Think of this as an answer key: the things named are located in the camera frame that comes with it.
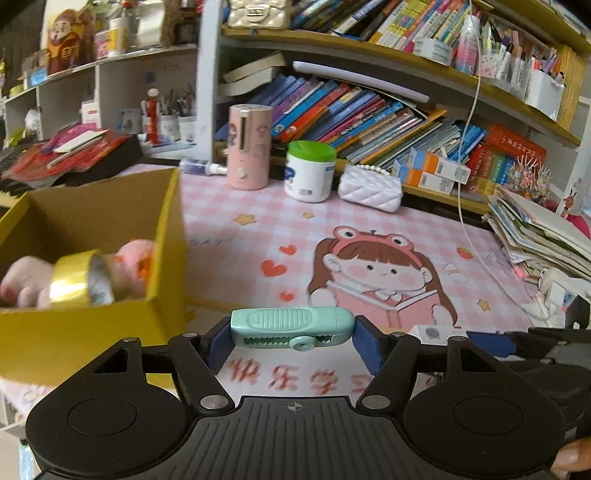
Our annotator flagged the small white card packet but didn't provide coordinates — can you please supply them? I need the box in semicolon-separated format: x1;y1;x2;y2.
409;325;467;346

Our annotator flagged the person right hand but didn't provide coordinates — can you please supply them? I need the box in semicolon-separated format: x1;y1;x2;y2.
551;437;591;479

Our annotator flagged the white power adapter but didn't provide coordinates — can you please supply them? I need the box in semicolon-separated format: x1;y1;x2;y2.
539;282;577;328

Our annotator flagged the stack of magazines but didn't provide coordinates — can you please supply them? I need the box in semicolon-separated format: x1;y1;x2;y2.
484;187;590;283

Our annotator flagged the pink cartoon desk mat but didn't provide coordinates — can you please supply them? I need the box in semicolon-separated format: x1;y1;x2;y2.
179;172;541;402

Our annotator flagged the gold tape roll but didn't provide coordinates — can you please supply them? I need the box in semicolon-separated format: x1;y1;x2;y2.
49;250;115;308

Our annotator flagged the yellow cardboard box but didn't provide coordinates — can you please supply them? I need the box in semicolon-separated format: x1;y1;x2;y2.
1;169;187;386

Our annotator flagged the white quilted purse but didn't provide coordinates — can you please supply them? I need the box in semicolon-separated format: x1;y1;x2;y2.
338;165;403;213

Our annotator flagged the white orange medicine box lower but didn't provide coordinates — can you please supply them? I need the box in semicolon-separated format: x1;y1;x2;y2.
392;161;455;195

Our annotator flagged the white orange medicine box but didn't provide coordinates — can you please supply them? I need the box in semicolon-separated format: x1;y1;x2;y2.
392;161;455;195
409;148;471;185

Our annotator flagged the red colourful book set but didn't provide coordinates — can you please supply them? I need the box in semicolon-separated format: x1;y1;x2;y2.
466;124;552;205

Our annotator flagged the pink plush toy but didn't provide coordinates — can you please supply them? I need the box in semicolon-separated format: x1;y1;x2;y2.
1;239;155;309

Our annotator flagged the white orange medicine box upper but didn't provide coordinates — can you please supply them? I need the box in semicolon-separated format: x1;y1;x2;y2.
409;148;471;185

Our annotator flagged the white jar green lid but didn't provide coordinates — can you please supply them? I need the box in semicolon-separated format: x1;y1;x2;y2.
283;140;337;203

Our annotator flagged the pink cylindrical container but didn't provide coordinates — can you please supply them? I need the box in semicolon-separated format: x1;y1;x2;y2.
226;104;273;191

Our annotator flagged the row of colourful books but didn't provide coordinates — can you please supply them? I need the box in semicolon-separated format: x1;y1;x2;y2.
219;70;487;163

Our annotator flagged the red papers pile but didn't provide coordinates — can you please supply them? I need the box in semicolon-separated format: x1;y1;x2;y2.
1;125;137;183

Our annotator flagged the wooden bookshelf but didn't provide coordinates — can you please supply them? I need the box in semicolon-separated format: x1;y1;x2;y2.
195;0;591;218

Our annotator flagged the black electronic keyboard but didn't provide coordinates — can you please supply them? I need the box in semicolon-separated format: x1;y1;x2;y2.
1;140;143;208

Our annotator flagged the white cubby shelf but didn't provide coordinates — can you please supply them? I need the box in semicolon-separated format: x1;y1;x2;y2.
2;43;199;149

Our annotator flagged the fortune god figurine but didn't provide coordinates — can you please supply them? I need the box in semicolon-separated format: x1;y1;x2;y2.
46;5;95;75

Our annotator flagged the gold quilted purse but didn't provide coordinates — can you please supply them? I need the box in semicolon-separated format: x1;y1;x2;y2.
228;0;293;30

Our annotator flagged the white charging cable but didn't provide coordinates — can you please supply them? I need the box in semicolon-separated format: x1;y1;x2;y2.
454;0;551;319

